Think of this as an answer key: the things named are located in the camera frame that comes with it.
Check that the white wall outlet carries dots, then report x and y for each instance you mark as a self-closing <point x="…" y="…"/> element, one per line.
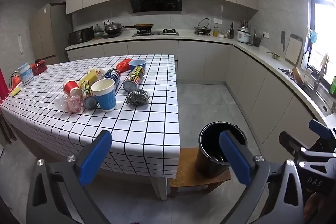
<point x="265" y="34"/>
<point x="108" y="22"/>
<point x="218" y="21"/>

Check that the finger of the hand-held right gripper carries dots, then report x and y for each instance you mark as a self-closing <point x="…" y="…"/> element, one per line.
<point x="288" y="140"/>
<point x="319" y="128"/>

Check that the blue paper cup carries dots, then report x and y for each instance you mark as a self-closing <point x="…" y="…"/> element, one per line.
<point x="106" y="100"/>

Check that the beige cutting board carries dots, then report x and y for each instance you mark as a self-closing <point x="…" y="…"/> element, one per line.
<point x="292" y="50"/>

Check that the blue bowl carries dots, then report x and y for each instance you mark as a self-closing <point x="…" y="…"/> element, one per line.
<point x="136" y="63"/>

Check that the white rice cooker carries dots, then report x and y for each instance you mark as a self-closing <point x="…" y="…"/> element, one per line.
<point x="244" y="35"/>

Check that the beige cloth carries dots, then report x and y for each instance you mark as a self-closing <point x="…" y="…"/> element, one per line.
<point x="325" y="62"/>

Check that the green bottle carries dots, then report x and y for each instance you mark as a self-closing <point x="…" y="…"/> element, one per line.
<point x="332" y="85"/>

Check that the brown basket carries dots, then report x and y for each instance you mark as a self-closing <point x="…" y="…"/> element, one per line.
<point x="298" y="74"/>

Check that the dish of green vegetables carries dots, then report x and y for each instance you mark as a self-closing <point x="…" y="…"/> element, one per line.
<point x="275" y="56"/>

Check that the kitchen sink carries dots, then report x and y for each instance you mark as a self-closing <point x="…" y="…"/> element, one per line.
<point x="312" y="94"/>

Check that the yellow sponge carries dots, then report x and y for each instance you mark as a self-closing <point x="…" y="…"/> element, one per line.
<point x="16" y="91"/>

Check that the yellow oil bottle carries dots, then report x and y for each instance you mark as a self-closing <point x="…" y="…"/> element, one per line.
<point x="215" y="33"/>

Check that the white wall fixture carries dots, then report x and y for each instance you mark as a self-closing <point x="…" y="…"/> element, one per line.
<point x="21" y="44"/>

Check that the clear plastic wrapper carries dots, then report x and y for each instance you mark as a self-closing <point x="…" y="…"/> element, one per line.
<point x="59" y="102"/>
<point x="73" y="103"/>

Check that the white blue canister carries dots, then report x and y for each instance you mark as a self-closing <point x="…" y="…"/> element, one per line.
<point x="26" y="74"/>

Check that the black plastic bucket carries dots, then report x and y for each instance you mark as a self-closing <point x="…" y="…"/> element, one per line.
<point x="207" y="161"/>

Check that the yellow green packet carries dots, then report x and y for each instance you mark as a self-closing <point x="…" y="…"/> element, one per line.
<point x="89" y="77"/>

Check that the red plastic bag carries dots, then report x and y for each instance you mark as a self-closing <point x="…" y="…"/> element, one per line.
<point x="122" y="65"/>

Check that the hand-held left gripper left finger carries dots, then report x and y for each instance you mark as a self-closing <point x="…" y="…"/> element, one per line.
<point x="95" y="158"/>

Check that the blue drink can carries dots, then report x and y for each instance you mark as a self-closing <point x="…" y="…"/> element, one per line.
<point x="113" y="74"/>

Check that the orange packet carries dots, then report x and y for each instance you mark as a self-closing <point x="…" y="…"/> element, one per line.
<point x="16" y="80"/>

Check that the green ceramic vase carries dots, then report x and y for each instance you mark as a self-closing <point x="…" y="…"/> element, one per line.
<point x="99" y="32"/>

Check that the person's right hand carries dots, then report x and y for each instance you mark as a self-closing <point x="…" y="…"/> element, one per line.
<point x="313" y="205"/>

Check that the beige refrigerator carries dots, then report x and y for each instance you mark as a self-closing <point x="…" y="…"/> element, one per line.
<point x="50" y="32"/>

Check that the red object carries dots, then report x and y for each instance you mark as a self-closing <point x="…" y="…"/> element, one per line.
<point x="2" y="85"/>

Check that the snack wrapper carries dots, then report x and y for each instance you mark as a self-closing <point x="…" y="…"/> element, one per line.
<point x="99" y="72"/>

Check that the white seasoning jar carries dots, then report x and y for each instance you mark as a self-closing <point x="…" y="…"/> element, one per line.
<point x="223" y="35"/>

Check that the wooden stool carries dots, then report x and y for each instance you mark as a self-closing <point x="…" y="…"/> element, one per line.
<point x="186" y="169"/>

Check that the beige lower cabinets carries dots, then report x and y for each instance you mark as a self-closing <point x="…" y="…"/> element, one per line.
<point x="204" y="58"/>

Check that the yellow black drink can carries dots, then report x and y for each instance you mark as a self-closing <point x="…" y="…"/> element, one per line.
<point x="135" y="77"/>
<point x="85" y="87"/>

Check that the frying pan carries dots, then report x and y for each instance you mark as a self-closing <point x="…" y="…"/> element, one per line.
<point x="143" y="26"/>

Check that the blue glove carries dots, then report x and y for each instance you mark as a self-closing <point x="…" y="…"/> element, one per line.
<point x="313" y="36"/>

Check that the chopstick holder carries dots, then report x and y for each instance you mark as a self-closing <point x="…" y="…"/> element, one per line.
<point x="244" y="24"/>

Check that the kitchen cleaver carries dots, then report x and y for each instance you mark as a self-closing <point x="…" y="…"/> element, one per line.
<point x="283" y="39"/>

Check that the kitchen window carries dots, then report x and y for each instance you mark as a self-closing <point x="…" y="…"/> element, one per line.
<point x="325" y="29"/>

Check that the black wok with lid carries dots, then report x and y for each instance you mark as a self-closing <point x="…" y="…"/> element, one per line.
<point x="113" y="27"/>

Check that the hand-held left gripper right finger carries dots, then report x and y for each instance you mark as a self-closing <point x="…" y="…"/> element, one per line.
<point x="235" y="158"/>

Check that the steel wool scrubber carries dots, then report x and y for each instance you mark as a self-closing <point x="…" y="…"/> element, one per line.
<point x="137" y="96"/>

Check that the black toaster oven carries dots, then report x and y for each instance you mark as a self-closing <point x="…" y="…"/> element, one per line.
<point x="80" y="35"/>

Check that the red box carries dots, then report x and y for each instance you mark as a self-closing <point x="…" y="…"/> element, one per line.
<point x="39" y="67"/>

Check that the chrome kitchen faucet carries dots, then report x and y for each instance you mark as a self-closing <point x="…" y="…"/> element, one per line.
<point x="319" y="79"/>

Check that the dark glass bottle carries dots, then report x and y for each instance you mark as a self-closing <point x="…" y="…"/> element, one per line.
<point x="231" y="29"/>

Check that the black gas stove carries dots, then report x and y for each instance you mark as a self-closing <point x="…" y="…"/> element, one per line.
<point x="155" y="33"/>

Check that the black utensil holder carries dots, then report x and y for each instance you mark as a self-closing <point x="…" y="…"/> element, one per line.
<point x="256" y="42"/>

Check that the red paper cup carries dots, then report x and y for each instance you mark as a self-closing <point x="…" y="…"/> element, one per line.
<point x="71" y="86"/>

